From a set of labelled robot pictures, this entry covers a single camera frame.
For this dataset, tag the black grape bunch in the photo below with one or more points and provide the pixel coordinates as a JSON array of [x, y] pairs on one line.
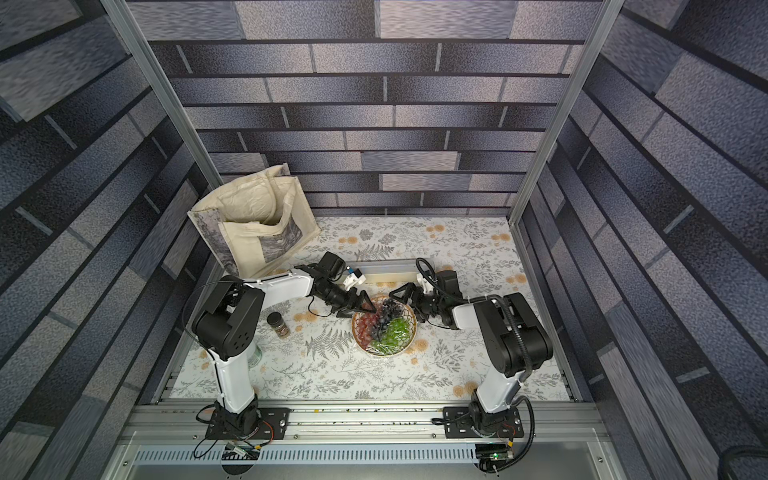
[[390, 312]]

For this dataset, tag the perforated white cable tray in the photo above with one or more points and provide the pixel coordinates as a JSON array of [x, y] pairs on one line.
[[374, 454]]

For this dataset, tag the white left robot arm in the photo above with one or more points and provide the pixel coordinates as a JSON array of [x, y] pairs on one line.
[[226, 326]]

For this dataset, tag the aluminium mounting rail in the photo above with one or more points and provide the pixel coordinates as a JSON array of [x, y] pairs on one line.
[[173, 422]]

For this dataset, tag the cream canvas tote bag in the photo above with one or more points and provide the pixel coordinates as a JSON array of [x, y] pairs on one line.
[[254, 223]]

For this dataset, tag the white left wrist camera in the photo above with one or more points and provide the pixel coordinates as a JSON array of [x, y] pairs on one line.
[[354, 278]]

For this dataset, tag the green grape bunch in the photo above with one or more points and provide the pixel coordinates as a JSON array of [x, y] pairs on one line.
[[392, 337]]

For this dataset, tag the green lidded tin can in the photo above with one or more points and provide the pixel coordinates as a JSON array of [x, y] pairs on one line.
[[255, 355]]

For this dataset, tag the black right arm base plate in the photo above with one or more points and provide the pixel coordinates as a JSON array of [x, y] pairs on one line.
[[472, 422]]

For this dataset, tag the cream plastic wrap dispenser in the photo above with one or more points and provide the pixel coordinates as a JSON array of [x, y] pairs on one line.
[[387, 271]]

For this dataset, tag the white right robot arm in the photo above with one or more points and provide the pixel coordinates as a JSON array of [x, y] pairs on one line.
[[514, 339]]

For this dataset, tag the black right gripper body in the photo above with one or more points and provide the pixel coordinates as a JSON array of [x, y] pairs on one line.
[[417, 297]]

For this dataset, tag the dark spice jar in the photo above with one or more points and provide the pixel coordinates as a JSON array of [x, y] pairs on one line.
[[276, 321]]

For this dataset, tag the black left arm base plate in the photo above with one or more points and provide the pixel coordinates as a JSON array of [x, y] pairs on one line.
[[251, 424]]

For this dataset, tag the clear plastic wrap sheet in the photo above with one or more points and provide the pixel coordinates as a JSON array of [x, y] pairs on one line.
[[384, 327]]

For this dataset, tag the red grape bunch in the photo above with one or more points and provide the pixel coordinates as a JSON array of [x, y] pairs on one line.
[[365, 327]]

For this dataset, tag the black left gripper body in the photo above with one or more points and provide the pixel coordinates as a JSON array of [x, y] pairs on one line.
[[343, 299]]

